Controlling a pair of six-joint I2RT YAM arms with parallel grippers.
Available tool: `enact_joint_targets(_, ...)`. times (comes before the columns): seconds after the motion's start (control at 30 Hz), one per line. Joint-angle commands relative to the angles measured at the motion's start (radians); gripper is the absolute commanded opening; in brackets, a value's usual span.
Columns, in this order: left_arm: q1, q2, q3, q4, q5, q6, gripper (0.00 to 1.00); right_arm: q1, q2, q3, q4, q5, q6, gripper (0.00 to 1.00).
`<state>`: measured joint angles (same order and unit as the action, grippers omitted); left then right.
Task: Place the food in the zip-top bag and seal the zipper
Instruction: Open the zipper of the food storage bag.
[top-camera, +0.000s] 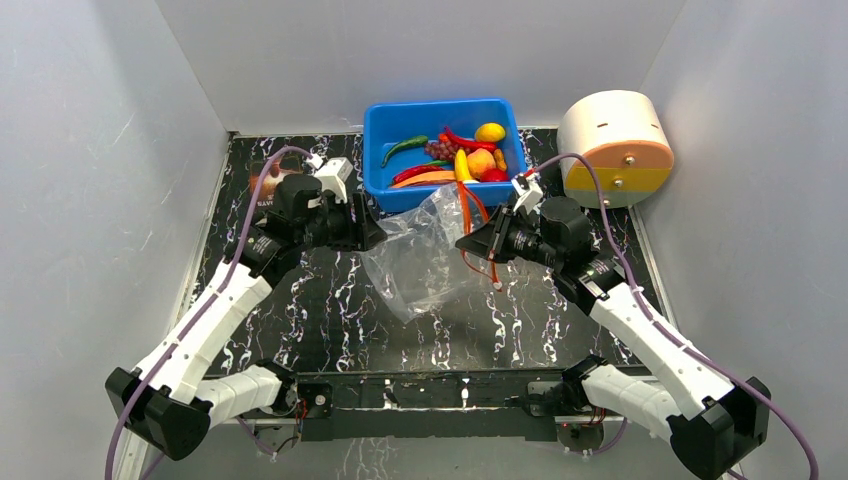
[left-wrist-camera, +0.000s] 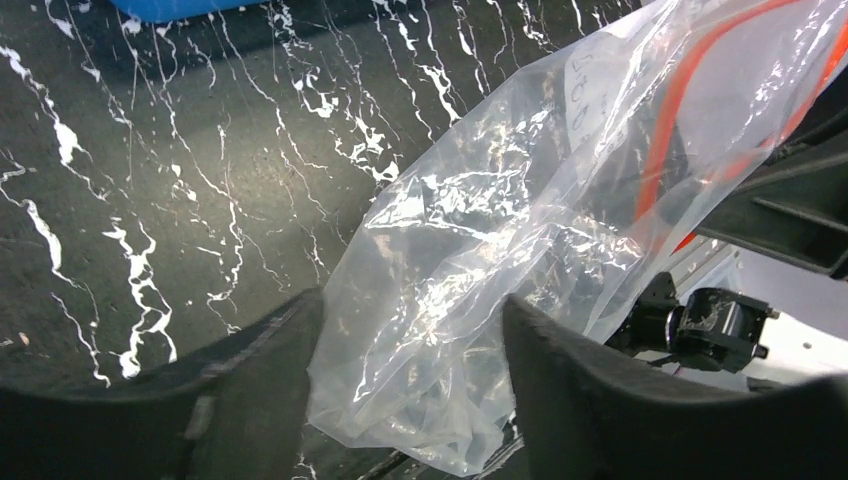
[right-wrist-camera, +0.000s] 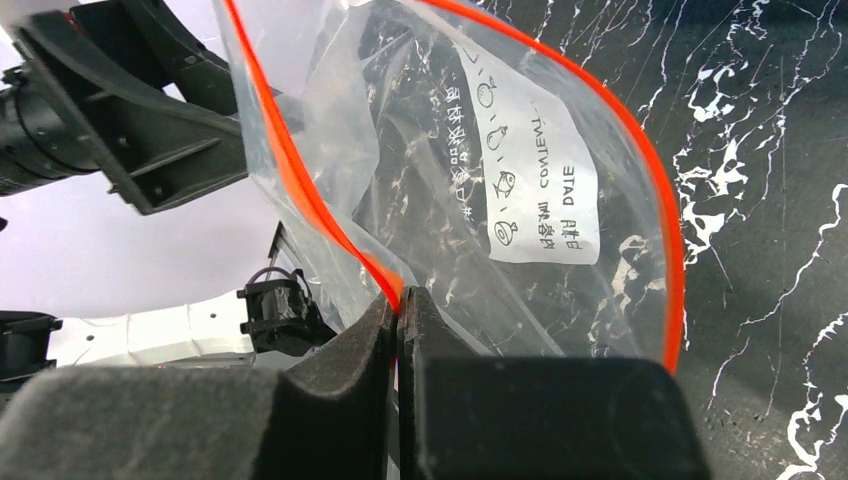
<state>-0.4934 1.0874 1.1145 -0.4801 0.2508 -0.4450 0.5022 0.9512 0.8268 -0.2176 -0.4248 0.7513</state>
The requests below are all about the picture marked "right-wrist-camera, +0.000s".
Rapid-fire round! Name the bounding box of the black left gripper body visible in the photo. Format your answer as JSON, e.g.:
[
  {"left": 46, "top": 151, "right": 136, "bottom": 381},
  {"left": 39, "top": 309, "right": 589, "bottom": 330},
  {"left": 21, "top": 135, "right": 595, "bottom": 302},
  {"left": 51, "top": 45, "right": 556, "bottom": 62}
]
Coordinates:
[{"left": 1, "top": 62, "right": 110, "bottom": 196}]

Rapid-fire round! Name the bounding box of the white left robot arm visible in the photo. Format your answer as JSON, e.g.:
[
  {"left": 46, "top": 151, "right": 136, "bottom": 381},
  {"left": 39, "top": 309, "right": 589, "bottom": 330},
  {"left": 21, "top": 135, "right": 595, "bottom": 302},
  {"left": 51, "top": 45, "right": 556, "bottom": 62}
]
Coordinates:
[{"left": 1, "top": 1, "right": 335, "bottom": 378}]

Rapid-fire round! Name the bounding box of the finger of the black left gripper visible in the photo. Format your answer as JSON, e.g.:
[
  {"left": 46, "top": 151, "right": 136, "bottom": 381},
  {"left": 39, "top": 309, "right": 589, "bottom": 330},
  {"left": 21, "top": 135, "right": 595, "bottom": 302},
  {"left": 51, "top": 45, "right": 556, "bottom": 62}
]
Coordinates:
[
  {"left": 10, "top": 9, "right": 247, "bottom": 215},
  {"left": 69, "top": 1, "right": 237, "bottom": 116}
]

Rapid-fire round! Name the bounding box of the clear zip bag orange seal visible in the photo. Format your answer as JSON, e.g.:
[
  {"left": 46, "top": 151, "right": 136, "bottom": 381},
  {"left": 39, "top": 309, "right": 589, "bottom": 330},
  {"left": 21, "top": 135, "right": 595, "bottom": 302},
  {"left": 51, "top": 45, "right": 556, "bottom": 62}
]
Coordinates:
[{"left": 214, "top": 1, "right": 684, "bottom": 371}]

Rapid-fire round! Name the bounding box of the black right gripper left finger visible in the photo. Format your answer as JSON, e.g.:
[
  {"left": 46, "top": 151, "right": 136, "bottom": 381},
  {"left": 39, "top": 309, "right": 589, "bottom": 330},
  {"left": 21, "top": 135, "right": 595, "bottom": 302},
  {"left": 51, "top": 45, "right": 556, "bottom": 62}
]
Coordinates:
[{"left": 1, "top": 298, "right": 395, "bottom": 479}]

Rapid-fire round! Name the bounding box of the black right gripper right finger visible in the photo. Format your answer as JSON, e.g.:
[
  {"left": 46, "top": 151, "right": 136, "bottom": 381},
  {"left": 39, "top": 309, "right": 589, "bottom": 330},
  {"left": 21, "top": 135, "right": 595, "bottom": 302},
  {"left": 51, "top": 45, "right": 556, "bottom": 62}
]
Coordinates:
[{"left": 397, "top": 287, "right": 711, "bottom": 479}]

